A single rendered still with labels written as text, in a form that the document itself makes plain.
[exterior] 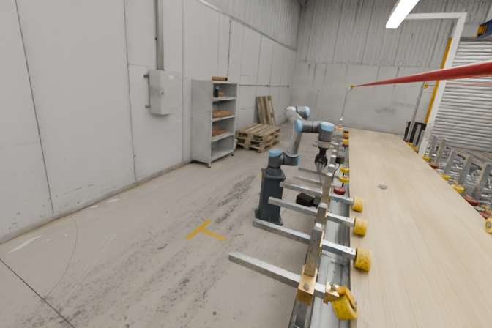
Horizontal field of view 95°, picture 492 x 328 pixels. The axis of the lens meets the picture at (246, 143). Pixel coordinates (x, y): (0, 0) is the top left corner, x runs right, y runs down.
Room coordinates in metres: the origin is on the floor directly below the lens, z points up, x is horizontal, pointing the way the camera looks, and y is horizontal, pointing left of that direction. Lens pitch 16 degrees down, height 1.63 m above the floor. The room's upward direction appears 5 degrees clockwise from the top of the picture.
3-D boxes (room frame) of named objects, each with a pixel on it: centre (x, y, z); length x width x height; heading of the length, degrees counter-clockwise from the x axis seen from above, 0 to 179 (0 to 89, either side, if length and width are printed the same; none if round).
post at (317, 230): (0.67, -0.27, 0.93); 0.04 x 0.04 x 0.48; 68
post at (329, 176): (1.14, -0.46, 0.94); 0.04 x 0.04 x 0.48; 68
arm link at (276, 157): (2.46, -0.35, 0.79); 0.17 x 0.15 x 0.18; 92
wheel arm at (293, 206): (1.12, -0.40, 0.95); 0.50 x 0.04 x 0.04; 68
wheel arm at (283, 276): (0.68, -0.14, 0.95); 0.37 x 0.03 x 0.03; 68
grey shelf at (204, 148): (4.38, 0.64, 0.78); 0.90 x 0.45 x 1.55; 154
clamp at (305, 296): (0.65, -0.26, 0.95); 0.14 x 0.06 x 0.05; 158
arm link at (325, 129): (1.57, -0.55, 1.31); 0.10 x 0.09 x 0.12; 2
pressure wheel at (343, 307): (0.59, -0.37, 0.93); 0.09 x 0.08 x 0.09; 68
